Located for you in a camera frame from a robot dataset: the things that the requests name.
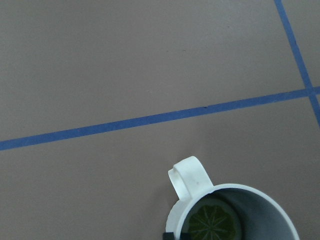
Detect white ribbed HOME mug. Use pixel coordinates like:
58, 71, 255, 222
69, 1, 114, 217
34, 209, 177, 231
165, 156, 300, 240

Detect yellow lemon slices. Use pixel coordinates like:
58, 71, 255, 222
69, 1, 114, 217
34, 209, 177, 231
181, 197, 243, 240

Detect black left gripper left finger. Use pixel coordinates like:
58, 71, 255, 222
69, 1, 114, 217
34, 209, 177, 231
162, 232, 174, 240

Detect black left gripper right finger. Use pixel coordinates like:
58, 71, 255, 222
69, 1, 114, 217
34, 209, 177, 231
180, 232, 192, 240

